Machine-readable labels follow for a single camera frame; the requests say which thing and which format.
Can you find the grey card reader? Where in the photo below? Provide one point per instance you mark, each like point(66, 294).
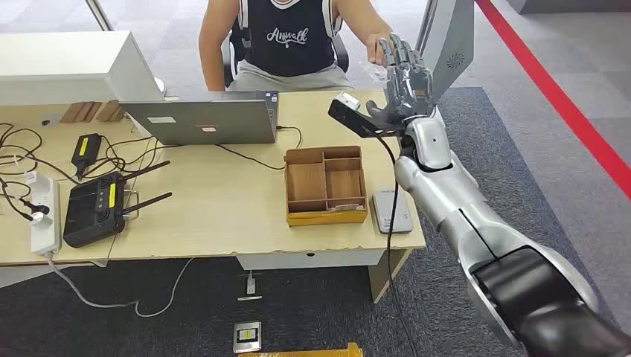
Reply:
point(382, 217)

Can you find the light wood desk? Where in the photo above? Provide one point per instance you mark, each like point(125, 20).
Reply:
point(19, 246)
point(276, 260)

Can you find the wooden block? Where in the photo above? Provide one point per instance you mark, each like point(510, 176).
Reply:
point(79, 112)
point(111, 111)

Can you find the grey furniture edge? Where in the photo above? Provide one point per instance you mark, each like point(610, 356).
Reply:
point(567, 5)

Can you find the yellow cardboard piece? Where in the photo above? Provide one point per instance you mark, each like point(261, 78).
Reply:
point(305, 352)

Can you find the silver floor socket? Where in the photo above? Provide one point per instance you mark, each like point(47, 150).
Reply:
point(246, 337)

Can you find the wooden organizer box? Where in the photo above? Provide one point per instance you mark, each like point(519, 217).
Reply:
point(305, 182)

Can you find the grey five-finger robot hand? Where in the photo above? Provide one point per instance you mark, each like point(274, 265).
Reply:
point(409, 88)

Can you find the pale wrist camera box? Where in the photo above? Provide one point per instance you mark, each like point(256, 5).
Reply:
point(349, 100)

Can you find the person's right forearm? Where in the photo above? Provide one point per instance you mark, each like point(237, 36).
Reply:
point(212, 69)

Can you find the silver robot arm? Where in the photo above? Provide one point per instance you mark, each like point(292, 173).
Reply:
point(443, 197)

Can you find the red floor tape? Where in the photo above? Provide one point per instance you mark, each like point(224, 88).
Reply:
point(542, 74)

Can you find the black plug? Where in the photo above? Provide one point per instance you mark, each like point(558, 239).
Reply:
point(35, 209)

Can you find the silver standing monitor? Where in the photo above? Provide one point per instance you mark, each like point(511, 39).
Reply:
point(451, 39)

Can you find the person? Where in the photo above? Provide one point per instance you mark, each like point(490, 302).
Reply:
point(291, 54)

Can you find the white cabinet box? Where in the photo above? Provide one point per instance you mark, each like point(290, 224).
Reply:
point(59, 64)

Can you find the person's left forearm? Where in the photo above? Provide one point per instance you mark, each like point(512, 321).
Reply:
point(365, 22)

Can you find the white room key card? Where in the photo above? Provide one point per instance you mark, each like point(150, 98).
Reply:
point(342, 207)

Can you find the black power adapter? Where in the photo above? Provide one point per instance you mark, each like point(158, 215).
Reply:
point(86, 150)

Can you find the black remote controller with antennas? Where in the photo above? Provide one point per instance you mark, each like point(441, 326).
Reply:
point(88, 217)

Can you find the grey laptop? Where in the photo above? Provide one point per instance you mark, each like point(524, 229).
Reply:
point(197, 123)

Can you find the small grey pad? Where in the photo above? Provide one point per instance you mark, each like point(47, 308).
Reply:
point(49, 120)

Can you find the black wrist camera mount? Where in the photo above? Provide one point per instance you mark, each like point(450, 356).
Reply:
point(355, 123)

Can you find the black office chair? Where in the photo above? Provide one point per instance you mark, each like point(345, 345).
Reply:
point(341, 54)

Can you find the person's left hand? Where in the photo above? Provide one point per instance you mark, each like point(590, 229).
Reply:
point(373, 51)

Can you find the metal pole with round base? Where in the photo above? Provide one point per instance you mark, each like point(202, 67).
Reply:
point(98, 15)

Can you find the white floor plug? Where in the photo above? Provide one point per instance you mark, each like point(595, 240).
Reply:
point(250, 286)

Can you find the white power strip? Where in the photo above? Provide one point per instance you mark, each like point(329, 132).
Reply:
point(47, 236)

